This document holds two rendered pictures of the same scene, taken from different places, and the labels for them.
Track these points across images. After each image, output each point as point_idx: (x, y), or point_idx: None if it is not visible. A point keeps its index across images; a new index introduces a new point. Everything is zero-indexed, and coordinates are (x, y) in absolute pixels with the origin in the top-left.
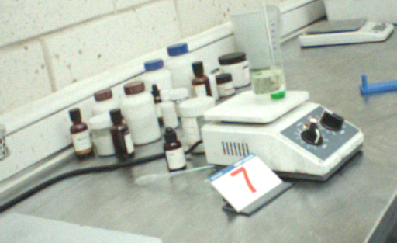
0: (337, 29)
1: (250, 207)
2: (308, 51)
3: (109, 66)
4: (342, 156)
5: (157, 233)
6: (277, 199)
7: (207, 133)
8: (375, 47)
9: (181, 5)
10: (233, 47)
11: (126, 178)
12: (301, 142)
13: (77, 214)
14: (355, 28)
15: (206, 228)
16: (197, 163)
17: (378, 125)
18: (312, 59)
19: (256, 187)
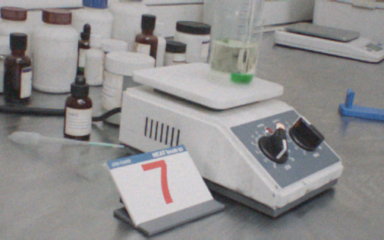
0: (323, 34)
1: (155, 225)
2: (281, 50)
3: None
4: (308, 189)
5: (0, 224)
6: (199, 223)
7: (130, 99)
8: (364, 67)
9: None
10: (197, 19)
11: (0, 127)
12: (256, 151)
13: None
14: (345, 39)
15: (77, 239)
16: (105, 137)
17: (361, 160)
18: (284, 59)
19: (173, 196)
